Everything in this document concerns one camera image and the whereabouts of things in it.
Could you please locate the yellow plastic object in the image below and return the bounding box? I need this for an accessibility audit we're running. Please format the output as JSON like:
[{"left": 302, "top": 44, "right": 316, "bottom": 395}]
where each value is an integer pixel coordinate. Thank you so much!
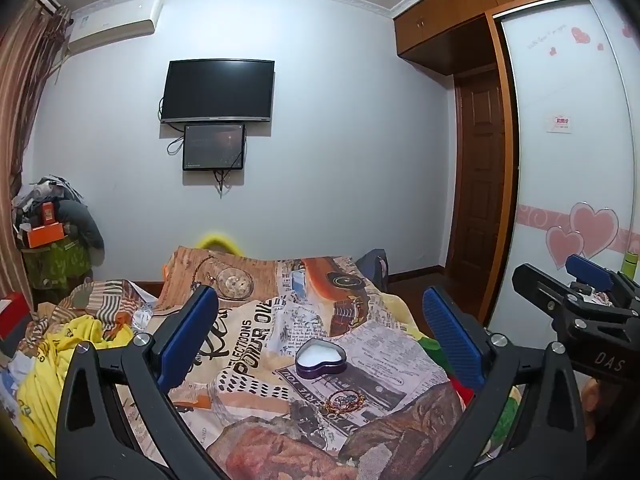
[{"left": 195, "top": 232, "right": 247, "bottom": 257}]

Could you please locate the newspaper-print blanket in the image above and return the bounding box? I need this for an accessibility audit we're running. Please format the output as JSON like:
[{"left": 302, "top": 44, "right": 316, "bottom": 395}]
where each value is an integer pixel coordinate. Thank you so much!
[{"left": 132, "top": 245, "right": 521, "bottom": 480}]

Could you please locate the small black wall monitor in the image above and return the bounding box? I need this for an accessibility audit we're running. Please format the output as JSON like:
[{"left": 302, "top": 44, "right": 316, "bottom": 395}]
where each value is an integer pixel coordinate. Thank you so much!
[{"left": 182, "top": 123, "right": 247, "bottom": 172}]

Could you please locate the yellow cloth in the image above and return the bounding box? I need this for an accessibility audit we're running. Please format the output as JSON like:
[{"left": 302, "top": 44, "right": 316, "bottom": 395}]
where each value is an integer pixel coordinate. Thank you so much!
[{"left": 15, "top": 314, "right": 137, "bottom": 477}]

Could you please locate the brown plaid cloth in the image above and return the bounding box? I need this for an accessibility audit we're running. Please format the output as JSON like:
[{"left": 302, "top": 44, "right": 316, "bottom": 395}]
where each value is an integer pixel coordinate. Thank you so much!
[{"left": 30, "top": 277, "right": 167, "bottom": 343}]

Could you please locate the red box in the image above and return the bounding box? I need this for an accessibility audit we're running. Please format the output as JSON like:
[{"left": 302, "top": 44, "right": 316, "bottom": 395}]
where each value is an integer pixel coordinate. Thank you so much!
[{"left": 0, "top": 294, "right": 32, "bottom": 357}]

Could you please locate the dark blue bag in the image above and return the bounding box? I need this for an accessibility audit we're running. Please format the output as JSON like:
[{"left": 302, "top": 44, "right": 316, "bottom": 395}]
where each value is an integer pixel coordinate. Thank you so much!
[{"left": 354, "top": 248, "right": 392, "bottom": 292}]

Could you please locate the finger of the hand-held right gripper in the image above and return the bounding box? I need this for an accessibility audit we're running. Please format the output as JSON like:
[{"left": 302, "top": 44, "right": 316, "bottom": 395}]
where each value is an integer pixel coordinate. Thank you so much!
[
  {"left": 511, "top": 262, "right": 640, "bottom": 328},
  {"left": 565, "top": 254, "right": 640, "bottom": 308}
]

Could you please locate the brown striped curtain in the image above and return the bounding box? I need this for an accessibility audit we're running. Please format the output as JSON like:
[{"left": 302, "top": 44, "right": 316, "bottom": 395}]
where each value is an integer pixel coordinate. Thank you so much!
[{"left": 0, "top": 0, "right": 73, "bottom": 311}]

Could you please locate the black wall television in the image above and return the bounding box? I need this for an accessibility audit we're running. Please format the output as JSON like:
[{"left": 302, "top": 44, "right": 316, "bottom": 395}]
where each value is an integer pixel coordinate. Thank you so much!
[{"left": 160, "top": 59, "right": 276, "bottom": 125}]

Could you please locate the green patterned bag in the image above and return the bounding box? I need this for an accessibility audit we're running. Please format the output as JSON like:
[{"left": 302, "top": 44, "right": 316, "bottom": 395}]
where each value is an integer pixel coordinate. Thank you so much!
[{"left": 24, "top": 240, "right": 94, "bottom": 292}]

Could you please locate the wooden overhead cabinet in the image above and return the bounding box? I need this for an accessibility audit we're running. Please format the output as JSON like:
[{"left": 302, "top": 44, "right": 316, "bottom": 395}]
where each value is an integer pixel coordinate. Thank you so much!
[{"left": 392, "top": 0, "right": 601, "bottom": 63}]

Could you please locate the orange box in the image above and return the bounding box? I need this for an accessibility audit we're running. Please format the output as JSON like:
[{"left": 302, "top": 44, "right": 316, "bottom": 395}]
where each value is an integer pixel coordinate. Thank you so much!
[{"left": 27, "top": 224, "right": 66, "bottom": 249}]

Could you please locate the colourful fleece blanket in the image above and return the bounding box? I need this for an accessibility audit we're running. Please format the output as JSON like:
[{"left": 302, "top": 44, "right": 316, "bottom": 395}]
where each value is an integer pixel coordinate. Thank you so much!
[{"left": 419, "top": 335, "right": 523, "bottom": 461}]

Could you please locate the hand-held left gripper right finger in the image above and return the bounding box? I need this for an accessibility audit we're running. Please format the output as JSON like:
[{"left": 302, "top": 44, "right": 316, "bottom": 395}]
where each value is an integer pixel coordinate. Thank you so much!
[{"left": 421, "top": 285, "right": 586, "bottom": 480}]

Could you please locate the brown wooden door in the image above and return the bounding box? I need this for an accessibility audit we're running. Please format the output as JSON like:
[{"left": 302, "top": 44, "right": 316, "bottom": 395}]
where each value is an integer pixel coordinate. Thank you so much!
[{"left": 452, "top": 67, "right": 511, "bottom": 281}]

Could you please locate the purple heart-shaped tin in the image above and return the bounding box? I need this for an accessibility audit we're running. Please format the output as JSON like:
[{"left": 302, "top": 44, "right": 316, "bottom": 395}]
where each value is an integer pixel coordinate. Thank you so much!
[{"left": 295, "top": 338, "right": 347, "bottom": 378}]

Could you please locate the red gold beaded bracelet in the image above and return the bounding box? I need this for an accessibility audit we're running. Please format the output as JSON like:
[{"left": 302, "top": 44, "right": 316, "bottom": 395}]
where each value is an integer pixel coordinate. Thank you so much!
[{"left": 322, "top": 389, "right": 364, "bottom": 417}]

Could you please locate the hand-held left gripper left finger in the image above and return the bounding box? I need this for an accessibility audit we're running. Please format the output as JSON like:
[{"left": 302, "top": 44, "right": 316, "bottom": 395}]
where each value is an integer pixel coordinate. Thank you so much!
[{"left": 55, "top": 284, "right": 231, "bottom": 480}]

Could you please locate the white wall air conditioner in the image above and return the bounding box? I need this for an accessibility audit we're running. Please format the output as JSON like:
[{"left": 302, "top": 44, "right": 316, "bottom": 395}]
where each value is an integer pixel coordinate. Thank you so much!
[{"left": 67, "top": 0, "right": 163, "bottom": 56}]

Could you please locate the pile of clutter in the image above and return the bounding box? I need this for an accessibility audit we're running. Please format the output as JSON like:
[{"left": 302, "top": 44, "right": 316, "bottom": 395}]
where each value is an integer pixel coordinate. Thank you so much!
[{"left": 12, "top": 175, "right": 83, "bottom": 241}]

